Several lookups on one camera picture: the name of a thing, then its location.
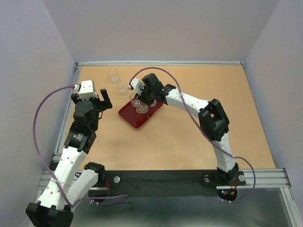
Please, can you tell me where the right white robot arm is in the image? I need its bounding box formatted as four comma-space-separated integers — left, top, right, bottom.
129, 73, 239, 186

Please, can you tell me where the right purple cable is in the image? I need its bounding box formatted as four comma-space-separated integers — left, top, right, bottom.
129, 67, 257, 204

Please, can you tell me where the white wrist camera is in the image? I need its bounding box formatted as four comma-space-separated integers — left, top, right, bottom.
73, 80, 98, 100
128, 79, 145, 95

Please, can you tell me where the red rectangular serving tray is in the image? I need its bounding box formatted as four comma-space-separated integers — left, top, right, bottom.
118, 101, 163, 130

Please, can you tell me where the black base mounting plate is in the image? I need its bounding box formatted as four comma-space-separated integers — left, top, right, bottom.
88, 170, 246, 198

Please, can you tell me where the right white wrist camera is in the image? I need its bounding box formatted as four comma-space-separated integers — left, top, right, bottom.
128, 79, 145, 95

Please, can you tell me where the aluminium table frame rail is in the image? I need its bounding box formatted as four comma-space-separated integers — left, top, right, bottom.
76, 61, 243, 66

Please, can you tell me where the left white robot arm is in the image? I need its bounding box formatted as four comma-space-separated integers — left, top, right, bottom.
26, 88, 112, 227

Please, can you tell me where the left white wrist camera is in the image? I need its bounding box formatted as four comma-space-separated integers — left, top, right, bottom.
73, 80, 98, 100

